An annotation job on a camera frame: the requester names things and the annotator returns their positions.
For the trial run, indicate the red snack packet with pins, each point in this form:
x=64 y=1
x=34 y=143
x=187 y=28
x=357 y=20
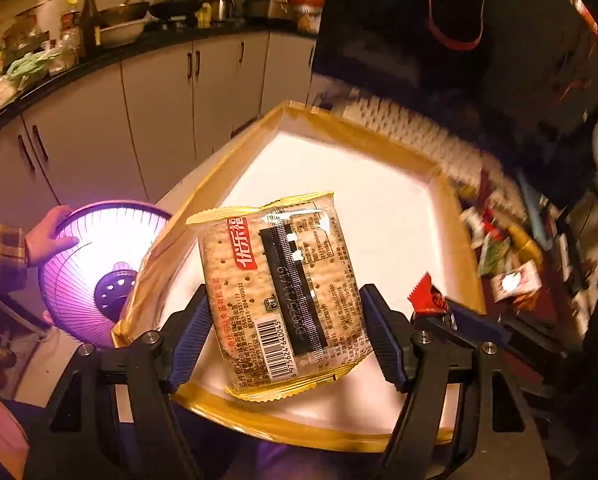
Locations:
x=425 y=297

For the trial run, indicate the white kitchen cabinets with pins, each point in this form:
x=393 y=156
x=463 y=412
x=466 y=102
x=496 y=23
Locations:
x=144 y=115

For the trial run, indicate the round electric heater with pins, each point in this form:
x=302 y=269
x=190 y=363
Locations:
x=104 y=260

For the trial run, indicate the red lidded container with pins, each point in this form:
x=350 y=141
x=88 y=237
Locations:
x=306 y=10

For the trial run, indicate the white keyboard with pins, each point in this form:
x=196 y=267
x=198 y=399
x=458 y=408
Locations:
x=419 y=130

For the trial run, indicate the dark glass bottle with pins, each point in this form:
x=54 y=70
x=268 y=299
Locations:
x=91 y=17

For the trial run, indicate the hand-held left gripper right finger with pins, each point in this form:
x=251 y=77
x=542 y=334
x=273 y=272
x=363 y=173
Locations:
x=379 y=330

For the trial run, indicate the metal mixing bowl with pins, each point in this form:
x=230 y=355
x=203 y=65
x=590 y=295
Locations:
x=123 y=22

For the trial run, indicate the clear cracker packet gold edges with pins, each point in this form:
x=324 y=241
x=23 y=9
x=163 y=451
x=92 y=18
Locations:
x=284 y=290

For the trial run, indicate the black kitchen countertop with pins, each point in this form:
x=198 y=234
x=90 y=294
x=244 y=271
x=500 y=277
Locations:
x=104 y=57

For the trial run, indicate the black computer monitor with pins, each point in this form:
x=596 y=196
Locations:
x=479 y=60

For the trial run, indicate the green plastic bag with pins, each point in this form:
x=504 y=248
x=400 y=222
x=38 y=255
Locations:
x=26 y=66

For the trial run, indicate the gold-rimmed white cardboard box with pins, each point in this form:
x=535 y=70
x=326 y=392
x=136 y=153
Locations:
x=369 y=200

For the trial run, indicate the pile of mixed snack packets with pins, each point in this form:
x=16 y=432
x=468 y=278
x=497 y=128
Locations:
x=504 y=255

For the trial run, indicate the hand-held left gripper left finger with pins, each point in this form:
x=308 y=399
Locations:
x=195 y=332

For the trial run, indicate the black wok with lid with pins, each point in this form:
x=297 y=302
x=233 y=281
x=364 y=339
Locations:
x=176 y=4

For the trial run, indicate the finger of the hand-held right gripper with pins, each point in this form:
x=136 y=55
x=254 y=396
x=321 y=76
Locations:
x=479 y=321
x=436 y=324

